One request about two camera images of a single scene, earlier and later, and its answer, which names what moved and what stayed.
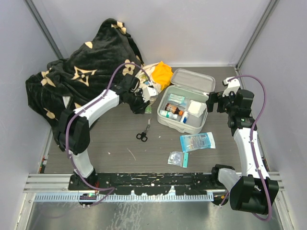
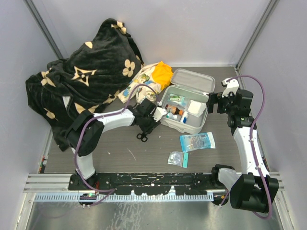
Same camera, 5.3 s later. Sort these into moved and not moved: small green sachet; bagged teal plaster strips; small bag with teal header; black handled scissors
Moved: small green sachet
Not moved: black handled scissors; small bag with teal header; bagged teal plaster strips
